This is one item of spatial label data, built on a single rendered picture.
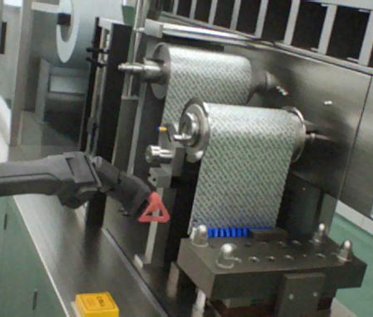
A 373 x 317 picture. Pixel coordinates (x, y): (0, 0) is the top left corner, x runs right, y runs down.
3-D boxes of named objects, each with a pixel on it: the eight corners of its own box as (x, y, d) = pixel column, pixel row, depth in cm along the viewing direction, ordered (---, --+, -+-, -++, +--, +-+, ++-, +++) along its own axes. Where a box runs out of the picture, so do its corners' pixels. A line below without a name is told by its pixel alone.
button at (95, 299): (74, 304, 118) (76, 294, 118) (106, 301, 121) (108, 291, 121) (83, 324, 112) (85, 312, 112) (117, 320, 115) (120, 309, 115)
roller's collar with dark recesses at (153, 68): (134, 79, 152) (137, 54, 150) (154, 81, 154) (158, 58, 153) (142, 84, 146) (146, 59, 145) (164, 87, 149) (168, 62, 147)
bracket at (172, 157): (132, 258, 143) (153, 139, 135) (157, 257, 146) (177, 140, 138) (139, 268, 139) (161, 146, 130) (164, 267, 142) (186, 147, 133)
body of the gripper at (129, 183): (135, 218, 119) (108, 201, 115) (118, 200, 128) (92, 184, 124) (153, 192, 119) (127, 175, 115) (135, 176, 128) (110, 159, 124)
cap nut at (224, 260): (212, 260, 119) (216, 240, 118) (227, 259, 121) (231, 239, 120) (220, 268, 116) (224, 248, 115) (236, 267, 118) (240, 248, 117)
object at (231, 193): (187, 234, 133) (202, 157, 128) (272, 231, 143) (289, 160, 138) (188, 234, 132) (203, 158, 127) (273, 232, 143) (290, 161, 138)
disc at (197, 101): (173, 150, 140) (185, 90, 136) (176, 150, 140) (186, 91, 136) (200, 172, 127) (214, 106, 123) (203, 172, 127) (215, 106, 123)
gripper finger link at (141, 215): (162, 236, 123) (130, 216, 118) (149, 223, 130) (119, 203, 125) (181, 210, 124) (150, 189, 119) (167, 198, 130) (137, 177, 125)
